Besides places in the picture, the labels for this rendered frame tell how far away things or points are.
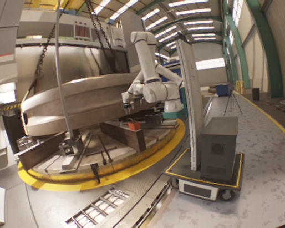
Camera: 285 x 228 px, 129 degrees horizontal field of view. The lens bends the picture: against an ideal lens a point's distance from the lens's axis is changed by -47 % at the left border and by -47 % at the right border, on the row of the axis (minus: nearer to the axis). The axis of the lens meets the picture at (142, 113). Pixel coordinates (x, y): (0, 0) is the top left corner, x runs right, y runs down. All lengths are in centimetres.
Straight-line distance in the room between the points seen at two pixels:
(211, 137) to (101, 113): 199
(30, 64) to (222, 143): 562
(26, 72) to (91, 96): 333
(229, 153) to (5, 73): 384
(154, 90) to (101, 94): 174
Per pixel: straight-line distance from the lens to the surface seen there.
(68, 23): 862
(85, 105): 262
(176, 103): 118
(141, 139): 212
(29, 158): 305
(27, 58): 549
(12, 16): 461
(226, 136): 114
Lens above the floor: 128
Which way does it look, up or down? 10 degrees down
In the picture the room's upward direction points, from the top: 11 degrees counter-clockwise
